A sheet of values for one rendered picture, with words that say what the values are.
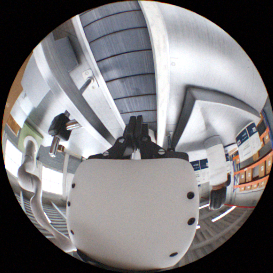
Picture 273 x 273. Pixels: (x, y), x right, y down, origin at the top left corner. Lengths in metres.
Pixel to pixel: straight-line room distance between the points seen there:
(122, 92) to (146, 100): 0.04
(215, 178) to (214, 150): 0.10
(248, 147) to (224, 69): 0.36
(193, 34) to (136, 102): 0.19
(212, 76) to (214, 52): 0.07
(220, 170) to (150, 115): 0.30
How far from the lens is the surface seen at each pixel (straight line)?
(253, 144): 0.52
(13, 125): 3.41
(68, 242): 0.54
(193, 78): 0.22
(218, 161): 0.36
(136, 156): 0.20
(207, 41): 0.22
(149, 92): 0.15
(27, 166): 0.71
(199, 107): 0.20
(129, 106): 0.17
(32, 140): 0.88
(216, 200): 0.38
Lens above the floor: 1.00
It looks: 28 degrees down
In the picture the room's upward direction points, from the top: 179 degrees counter-clockwise
